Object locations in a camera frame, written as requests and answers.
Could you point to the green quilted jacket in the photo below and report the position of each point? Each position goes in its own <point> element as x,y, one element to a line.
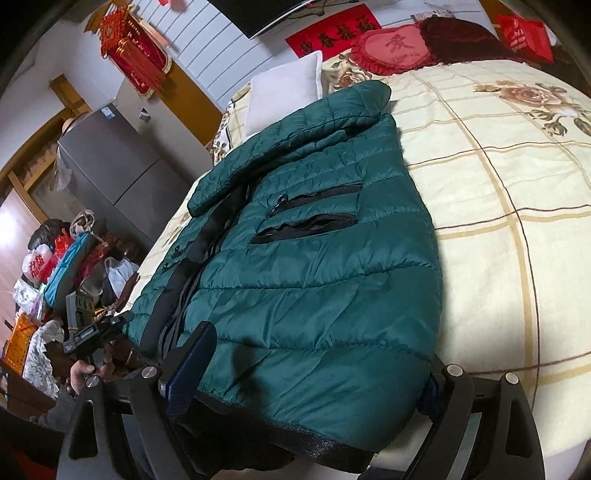
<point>314,286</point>

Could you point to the orange basket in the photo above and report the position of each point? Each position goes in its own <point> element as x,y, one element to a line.
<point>19,344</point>

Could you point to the red heart cushion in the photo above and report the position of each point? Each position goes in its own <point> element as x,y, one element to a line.
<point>392,48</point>

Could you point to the white red-printed plastic bag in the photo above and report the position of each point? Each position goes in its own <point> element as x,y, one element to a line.
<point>38,265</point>

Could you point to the person's left forearm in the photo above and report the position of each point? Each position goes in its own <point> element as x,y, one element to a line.
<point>53,408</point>

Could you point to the grey refrigerator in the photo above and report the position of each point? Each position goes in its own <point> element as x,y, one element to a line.
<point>115,180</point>

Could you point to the person's left hand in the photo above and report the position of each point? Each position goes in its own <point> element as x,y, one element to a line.
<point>83,371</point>

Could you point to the teal bag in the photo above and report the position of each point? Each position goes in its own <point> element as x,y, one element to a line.
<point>69,267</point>

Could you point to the black wall television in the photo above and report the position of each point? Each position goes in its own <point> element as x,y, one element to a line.
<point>254,14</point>

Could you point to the bed with floral sheet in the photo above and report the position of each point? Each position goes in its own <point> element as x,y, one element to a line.
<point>485,184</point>

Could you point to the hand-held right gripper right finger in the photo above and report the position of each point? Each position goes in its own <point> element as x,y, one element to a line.
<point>429,397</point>

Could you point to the wall socket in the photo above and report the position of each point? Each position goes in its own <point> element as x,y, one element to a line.
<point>144,114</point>

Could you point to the white pillow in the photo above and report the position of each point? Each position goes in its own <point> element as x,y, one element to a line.
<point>286,92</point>

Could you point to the red shopping bag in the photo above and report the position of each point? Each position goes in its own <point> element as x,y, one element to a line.
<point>526,34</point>

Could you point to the dark red cushion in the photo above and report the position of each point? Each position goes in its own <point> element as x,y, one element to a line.
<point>461,39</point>

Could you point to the red wall banner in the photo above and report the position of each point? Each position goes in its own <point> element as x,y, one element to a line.
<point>328,34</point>

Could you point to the red knot wall decoration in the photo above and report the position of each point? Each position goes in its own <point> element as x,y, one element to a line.
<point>134,55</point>

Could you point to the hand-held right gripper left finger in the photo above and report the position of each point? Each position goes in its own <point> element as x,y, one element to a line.
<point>189,369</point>

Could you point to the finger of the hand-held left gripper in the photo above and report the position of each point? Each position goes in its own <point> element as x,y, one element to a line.
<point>121,323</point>

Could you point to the white lace cloth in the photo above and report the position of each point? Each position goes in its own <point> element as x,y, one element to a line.
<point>44,353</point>

